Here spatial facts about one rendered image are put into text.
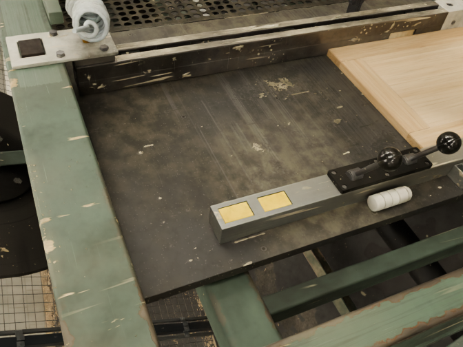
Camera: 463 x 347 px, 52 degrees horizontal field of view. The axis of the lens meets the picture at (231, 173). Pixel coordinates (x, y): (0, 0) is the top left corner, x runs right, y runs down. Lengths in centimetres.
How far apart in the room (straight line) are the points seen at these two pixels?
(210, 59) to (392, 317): 65
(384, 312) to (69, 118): 56
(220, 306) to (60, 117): 40
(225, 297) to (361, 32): 76
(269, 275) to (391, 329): 234
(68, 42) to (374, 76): 67
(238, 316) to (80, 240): 26
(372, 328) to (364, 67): 67
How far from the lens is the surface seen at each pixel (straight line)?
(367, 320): 70
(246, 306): 76
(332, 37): 121
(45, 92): 89
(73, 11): 92
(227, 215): 76
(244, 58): 110
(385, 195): 87
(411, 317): 73
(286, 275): 292
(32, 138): 80
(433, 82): 123
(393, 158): 75
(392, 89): 115
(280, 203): 79
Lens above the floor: 221
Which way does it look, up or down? 41 degrees down
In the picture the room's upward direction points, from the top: 79 degrees counter-clockwise
